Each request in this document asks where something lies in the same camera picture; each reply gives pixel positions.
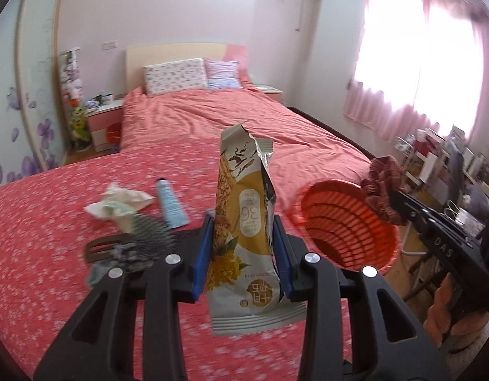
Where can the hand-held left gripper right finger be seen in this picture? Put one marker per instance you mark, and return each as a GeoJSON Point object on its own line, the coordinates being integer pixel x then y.
{"type": "Point", "coordinates": [283, 264]}

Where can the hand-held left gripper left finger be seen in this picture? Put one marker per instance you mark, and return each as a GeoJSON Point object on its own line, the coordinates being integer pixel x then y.
{"type": "Point", "coordinates": [202, 260]}

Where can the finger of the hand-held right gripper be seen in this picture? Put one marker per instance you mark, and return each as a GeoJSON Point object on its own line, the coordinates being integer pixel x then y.
{"type": "Point", "coordinates": [407, 204]}

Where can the red patterned scrunchie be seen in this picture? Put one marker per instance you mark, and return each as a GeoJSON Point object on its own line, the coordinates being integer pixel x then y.
{"type": "Point", "coordinates": [383, 182]}

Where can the yellow snack packet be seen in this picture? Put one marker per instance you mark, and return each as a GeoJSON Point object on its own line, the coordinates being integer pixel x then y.
{"type": "Point", "coordinates": [244, 214]}

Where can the orange plastic basket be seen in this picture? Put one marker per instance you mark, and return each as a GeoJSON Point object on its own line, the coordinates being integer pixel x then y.
{"type": "Point", "coordinates": [339, 226]}

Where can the green and white sock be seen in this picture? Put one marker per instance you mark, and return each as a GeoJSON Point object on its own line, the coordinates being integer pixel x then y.
{"type": "Point", "coordinates": [123, 218]}

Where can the white tissue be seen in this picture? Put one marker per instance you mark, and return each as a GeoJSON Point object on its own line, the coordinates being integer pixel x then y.
{"type": "Point", "coordinates": [121, 198]}

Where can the person's right hand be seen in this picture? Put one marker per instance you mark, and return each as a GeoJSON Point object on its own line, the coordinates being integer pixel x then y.
{"type": "Point", "coordinates": [442, 317]}

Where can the black hair brush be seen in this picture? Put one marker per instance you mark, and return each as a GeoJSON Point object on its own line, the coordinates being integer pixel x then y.
{"type": "Point", "coordinates": [149, 238]}

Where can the light blue cream tube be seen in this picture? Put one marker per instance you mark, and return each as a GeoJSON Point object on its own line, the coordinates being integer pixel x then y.
{"type": "Point", "coordinates": [171, 206]}

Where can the cluttered desk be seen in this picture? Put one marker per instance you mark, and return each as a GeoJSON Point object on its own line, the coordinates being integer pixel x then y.
{"type": "Point", "coordinates": [458, 166]}

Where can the brown hair clip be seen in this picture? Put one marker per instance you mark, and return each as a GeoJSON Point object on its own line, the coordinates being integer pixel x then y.
{"type": "Point", "coordinates": [99, 248]}

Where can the pink curtain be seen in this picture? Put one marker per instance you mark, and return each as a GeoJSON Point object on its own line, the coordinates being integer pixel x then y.
{"type": "Point", "coordinates": [411, 59]}

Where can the salmon duvet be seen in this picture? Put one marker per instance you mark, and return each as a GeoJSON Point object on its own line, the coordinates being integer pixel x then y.
{"type": "Point", "coordinates": [228, 111]}

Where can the small orange bin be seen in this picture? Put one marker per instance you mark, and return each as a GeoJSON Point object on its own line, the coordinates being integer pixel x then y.
{"type": "Point", "coordinates": [113, 135]}

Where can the red floral blanket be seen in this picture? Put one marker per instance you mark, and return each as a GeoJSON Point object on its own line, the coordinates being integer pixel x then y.
{"type": "Point", "coordinates": [50, 226]}

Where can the pink and white nightstand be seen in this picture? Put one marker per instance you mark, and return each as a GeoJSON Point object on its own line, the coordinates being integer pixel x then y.
{"type": "Point", "coordinates": [99, 121]}

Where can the nightstand with book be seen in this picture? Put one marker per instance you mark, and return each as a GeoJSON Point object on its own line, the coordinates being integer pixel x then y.
{"type": "Point", "coordinates": [270, 91]}

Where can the floral white pillow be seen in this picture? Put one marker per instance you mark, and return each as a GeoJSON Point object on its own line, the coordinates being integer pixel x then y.
{"type": "Point", "coordinates": [175, 75]}

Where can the striped pink pillow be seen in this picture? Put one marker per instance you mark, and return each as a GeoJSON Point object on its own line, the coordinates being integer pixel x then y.
{"type": "Point", "coordinates": [224, 74]}

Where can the plain pink pillow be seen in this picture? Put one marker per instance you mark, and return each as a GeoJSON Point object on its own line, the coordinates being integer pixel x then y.
{"type": "Point", "coordinates": [238, 57]}

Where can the hanging plush toy rack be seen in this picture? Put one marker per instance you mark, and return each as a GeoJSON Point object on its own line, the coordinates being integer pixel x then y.
{"type": "Point", "coordinates": [73, 95]}

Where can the cream bed headboard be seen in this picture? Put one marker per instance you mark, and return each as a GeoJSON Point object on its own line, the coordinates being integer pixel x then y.
{"type": "Point", "coordinates": [165, 53]}

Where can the wardrobe with purple flowers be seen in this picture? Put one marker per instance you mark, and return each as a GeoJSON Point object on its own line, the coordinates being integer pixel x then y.
{"type": "Point", "coordinates": [30, 107]}

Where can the white wall switch plate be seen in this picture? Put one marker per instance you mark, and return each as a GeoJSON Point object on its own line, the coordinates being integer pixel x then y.
{"type": "Point", "coordinates": [110, 44]}

